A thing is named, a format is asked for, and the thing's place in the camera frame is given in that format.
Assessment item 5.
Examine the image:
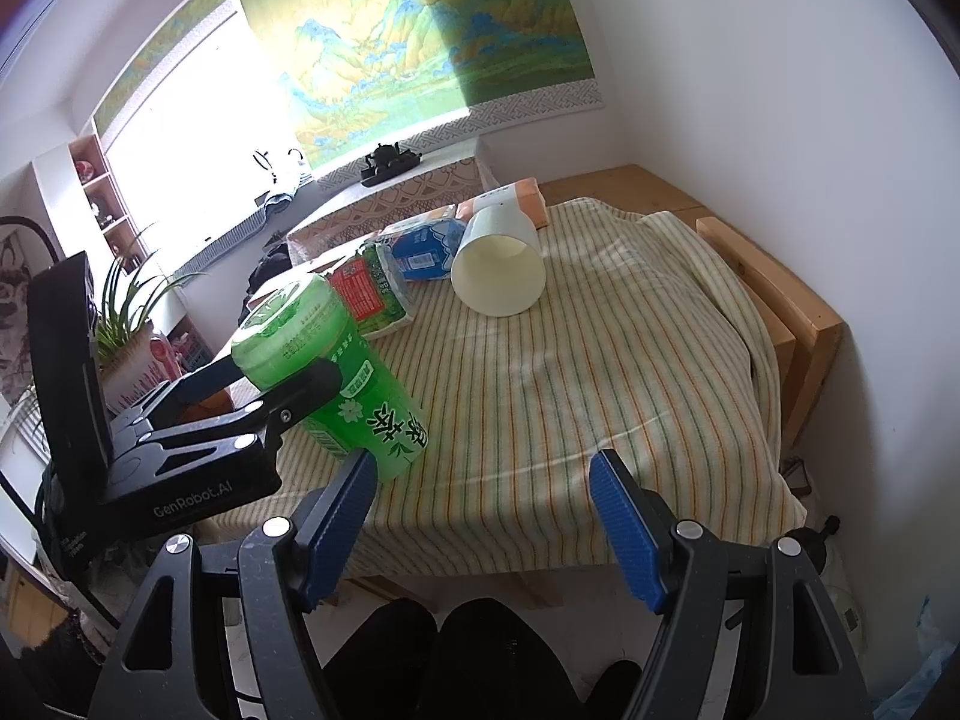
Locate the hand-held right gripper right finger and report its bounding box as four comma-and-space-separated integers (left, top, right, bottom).
589, 448, 871, 720

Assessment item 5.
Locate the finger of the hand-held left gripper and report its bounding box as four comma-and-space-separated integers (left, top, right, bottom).
111, 360, 344, 478
107, 355, 248, 434

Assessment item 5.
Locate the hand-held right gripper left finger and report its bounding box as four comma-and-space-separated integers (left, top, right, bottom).
88, 450, 380, 720

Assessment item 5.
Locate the green tea bottle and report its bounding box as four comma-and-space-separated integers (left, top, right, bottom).
229, 273, 429, 485

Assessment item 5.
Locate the white paper cup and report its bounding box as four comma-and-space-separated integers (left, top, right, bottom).
450, 205, 548, 317

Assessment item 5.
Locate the pink crate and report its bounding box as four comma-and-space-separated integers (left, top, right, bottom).
150, 330, 217, 385

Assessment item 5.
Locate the potted spider plant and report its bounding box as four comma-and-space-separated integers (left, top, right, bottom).
91, 223, 207, 417

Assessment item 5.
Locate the black bag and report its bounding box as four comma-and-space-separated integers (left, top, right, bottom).
241, 242, 299, 320

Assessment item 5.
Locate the red green snack packet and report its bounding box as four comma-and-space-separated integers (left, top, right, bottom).
328, 238, 418, 339

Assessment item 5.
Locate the striped yellow cloth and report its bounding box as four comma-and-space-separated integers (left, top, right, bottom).
212, 197, 809, 580

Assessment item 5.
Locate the grey blue cloth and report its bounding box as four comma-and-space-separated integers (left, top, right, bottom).
171, 190, 299, 272

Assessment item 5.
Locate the blue white packet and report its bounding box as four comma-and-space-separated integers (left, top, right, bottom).
381, 213, 470, 283

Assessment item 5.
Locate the white pink shelf unit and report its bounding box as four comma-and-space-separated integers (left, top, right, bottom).
33, 133, 155, 282

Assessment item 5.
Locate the patterned beige box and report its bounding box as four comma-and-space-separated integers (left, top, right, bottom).
287, 157, 500, 271

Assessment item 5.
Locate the black teapot on tray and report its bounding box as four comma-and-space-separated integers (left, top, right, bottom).
361, 141, 425, 186

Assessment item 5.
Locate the wooden table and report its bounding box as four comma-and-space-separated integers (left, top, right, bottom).
212, 163, 847, 610

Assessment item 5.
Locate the orange tissue pack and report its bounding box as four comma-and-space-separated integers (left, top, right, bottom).
456, 176, 553, 230

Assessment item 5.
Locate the blue plastic bag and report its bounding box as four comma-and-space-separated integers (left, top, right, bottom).
889, 596, 959, 700

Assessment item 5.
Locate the narrow landscape roller blind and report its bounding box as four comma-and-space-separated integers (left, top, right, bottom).
90, 0, 242, 137

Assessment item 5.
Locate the wide landscape roller blind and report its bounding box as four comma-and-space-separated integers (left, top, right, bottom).
227, 0, 605, 172

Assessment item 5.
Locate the ink wall picture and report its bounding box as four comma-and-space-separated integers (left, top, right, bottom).
0, 216, 57, 400

